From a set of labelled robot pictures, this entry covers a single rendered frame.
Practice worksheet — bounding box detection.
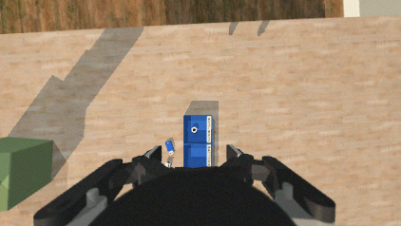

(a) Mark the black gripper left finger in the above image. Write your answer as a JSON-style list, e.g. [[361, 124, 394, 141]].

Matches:
[[33, 145, 179, 226]]

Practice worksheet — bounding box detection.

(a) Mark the blue three-compartment bin rack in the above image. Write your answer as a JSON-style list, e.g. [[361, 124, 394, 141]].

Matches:
[[183, 115, 213, 168]]

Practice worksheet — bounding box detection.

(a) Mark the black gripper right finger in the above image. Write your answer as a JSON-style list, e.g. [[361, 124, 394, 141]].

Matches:
[[208, 144, 335, 226]]

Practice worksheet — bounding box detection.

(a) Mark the blue usb stick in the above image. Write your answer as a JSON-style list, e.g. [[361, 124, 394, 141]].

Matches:
[[165, 141, 174, 155]]

